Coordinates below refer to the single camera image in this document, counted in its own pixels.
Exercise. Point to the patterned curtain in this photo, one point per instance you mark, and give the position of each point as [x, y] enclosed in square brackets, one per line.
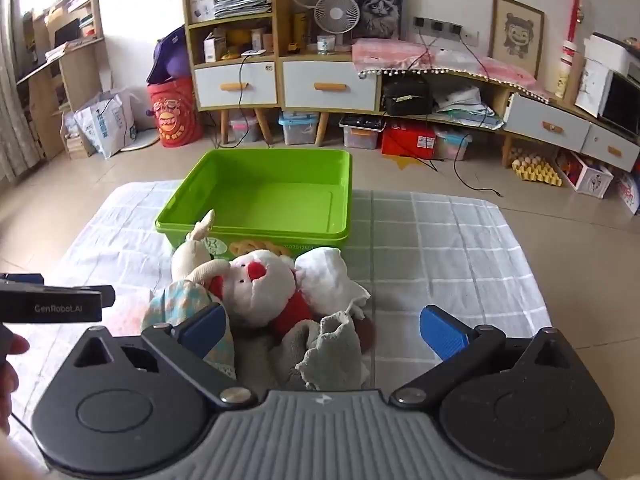
[12, 110]

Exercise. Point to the stack of papers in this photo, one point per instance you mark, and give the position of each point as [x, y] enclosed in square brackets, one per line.
[245, 2]

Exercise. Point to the white desk fan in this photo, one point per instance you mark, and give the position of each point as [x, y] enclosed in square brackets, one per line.
[337, 15]

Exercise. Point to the grey towel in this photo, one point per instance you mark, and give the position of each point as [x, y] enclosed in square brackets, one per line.
[330, 355]

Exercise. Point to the yellow star floor sticker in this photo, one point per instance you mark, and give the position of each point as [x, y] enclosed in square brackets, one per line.
[407, 162]

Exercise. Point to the wooden desk shelf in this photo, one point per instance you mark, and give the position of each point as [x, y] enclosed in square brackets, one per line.
[75, 75]

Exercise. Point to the wooden low cabinet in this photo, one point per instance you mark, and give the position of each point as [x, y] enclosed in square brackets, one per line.
[480, 130]

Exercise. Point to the yellow egg tray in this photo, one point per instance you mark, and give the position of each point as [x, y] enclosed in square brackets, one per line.
[537, 167]

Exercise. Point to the wooden shelf cabinet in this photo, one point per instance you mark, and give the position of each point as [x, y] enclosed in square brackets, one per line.
[280, 15]

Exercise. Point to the white printer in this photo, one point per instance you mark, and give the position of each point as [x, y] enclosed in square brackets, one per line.
[610, 52]

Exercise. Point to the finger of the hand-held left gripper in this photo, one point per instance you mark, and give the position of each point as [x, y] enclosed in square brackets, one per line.
[20, 278]

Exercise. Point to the black microwave oven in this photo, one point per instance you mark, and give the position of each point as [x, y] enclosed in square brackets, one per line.
[622, 102]

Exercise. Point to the wall socket row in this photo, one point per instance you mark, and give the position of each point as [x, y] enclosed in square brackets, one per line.
[440, 25]

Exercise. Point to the white cloth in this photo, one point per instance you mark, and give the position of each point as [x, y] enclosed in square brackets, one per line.
[325, 275]

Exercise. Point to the clear storage box black lid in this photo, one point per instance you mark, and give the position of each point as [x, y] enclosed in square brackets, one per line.
[360, 135]

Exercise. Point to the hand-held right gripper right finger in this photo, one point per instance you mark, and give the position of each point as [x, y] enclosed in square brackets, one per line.
[442, 332]

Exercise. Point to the red cardboard box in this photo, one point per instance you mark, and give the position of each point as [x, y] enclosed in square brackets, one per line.
[407, 140]

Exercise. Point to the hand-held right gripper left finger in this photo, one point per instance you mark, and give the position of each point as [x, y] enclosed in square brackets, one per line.
[202, 330]

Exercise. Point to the yellow bottle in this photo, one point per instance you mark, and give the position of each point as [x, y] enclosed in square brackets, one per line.
[300, 32]

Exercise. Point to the folded clothes pile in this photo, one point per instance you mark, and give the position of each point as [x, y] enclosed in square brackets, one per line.
[465, 102]

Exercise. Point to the person's left hand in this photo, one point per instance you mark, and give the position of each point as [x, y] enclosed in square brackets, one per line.
[9, 390]

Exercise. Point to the red bucket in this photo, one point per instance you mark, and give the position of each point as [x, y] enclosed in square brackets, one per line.
[175, 115]

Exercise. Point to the green plastic bin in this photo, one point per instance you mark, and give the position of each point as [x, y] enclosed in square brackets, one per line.
[260, 200]

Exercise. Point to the framed cartoon picture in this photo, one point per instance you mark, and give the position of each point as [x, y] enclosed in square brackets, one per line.
[515, 35]

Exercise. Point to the white paper bag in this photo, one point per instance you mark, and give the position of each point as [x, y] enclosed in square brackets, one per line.
[102, 125]

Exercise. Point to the small white carton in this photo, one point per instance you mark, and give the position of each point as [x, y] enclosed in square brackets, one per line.
[214, 49]

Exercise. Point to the framed cat picture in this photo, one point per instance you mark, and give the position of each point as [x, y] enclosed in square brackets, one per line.
[380, 12]

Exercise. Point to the black bag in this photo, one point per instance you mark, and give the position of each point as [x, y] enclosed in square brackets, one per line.
[407, 95]

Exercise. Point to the white cartoon print box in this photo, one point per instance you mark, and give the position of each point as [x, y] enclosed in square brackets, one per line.
[592, 177]

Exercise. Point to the pink tasselled cloth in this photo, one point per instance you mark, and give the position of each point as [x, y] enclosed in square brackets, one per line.
[390, 55]

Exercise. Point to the white product box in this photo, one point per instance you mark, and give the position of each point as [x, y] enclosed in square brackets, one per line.
[202, 5]

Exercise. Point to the checked white blanket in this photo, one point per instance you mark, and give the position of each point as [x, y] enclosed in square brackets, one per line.
[450, 260]

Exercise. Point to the clear storage box blue lid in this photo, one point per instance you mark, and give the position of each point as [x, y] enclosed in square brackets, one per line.
[298, 127]

